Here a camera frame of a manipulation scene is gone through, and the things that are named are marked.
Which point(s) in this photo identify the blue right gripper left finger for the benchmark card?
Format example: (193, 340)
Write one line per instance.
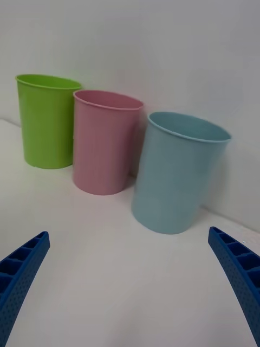
(19, 276)

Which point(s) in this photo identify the pale blue plastic bin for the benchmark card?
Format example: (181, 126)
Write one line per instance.
(176, 181)

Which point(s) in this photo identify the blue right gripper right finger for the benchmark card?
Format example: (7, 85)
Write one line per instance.
(241, 273)

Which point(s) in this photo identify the green plastic bin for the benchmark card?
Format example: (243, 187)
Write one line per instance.
(46, 127)

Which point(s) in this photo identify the pink plastic bin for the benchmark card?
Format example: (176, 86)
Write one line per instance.
(104, 149)

